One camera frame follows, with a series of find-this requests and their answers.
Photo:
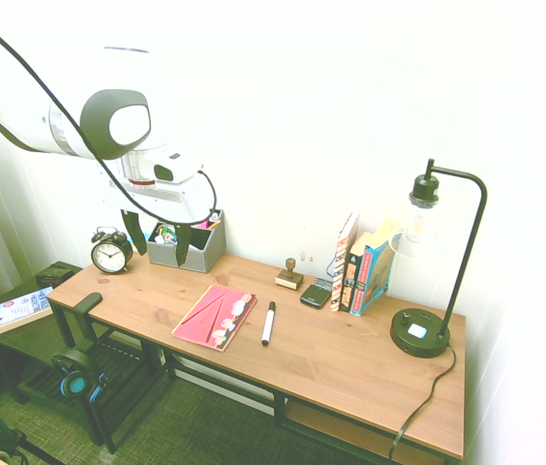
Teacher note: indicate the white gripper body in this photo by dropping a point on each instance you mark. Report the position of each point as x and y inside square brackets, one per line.
[166, 201]

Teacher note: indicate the light blue white book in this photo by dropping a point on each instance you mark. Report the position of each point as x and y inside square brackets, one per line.
[16, 312]

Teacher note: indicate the blue paperback book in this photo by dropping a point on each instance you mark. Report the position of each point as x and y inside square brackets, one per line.
[374, 276]

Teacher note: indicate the white marker with black cap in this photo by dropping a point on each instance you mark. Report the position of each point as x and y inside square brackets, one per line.
[268, 324]

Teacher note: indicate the striped red white book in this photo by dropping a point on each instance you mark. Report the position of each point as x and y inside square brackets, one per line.
[343, 261]

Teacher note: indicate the black headphone hanger clamp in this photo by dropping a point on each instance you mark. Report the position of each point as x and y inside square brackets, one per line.
[81, 310]

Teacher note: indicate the black orange book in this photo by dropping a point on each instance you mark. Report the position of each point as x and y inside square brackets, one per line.
[350, 286]

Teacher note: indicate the dark side bench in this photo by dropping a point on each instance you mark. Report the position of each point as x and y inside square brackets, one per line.
[16, 341]

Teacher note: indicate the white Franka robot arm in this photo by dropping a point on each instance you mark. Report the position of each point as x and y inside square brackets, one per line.
[21, 87]

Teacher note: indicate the black twin-bell alarm clock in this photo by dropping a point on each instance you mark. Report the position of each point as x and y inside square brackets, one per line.
[108, 256]

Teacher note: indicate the small black box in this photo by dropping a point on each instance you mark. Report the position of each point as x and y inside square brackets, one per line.
[55, 278]

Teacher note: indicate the wooden lower desk shelf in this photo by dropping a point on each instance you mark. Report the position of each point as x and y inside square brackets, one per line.
[350, 431]

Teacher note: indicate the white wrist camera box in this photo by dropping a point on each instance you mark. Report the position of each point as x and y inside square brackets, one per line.
[176, 167]

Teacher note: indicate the black mobile phone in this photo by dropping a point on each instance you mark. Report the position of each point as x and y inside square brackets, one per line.
[315, 294]

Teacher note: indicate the black slatted floor rack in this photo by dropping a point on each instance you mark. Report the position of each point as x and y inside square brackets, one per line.
[123, 368]

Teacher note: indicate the black desk lamp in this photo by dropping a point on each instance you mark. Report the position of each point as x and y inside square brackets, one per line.
[418, 336]

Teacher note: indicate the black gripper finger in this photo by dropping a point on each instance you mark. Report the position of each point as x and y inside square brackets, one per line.
[183, 244]
[133, 230]

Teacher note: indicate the pink sticky note pad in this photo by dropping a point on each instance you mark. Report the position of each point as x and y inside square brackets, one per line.
[200, 225]

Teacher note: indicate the grey fabric desk holder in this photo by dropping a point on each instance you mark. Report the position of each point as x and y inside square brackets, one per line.
[205, 252]

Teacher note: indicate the pink notebook with flowers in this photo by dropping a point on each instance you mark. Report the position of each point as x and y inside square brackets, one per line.
[215, 317]

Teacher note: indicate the black blue headphones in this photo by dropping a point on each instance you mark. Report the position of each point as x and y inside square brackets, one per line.
[74, 382]

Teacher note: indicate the wooden desk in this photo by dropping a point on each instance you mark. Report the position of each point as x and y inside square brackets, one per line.
[279, 409]

